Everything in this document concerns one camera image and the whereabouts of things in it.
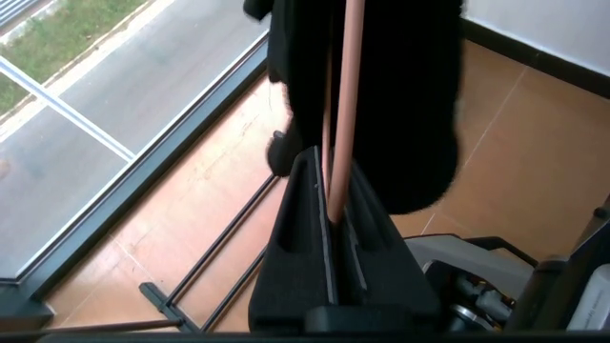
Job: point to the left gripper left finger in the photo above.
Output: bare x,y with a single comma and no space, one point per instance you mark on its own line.
295,276

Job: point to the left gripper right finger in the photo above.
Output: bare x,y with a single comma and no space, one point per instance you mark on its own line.
386,276

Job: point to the black garment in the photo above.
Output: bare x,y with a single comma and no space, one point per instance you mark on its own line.
410,119

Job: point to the pink clothes hanger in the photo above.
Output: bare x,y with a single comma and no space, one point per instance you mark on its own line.
350,95

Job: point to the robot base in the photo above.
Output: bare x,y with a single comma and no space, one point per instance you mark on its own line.
476,267

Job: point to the black clothes rack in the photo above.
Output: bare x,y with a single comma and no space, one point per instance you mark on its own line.
164,302

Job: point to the window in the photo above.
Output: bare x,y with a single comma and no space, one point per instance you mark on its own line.
143,178

